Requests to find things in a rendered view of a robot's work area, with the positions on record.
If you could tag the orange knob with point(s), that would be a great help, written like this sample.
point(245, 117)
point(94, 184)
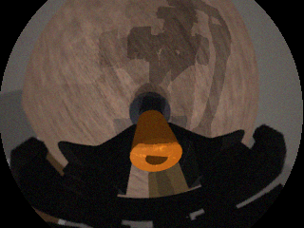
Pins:
point(155, 147)

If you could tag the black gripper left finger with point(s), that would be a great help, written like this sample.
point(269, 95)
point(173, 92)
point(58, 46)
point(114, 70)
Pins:
point(111, 158)

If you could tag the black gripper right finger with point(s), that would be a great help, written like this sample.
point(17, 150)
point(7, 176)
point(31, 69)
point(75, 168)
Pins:
point(198, 152)

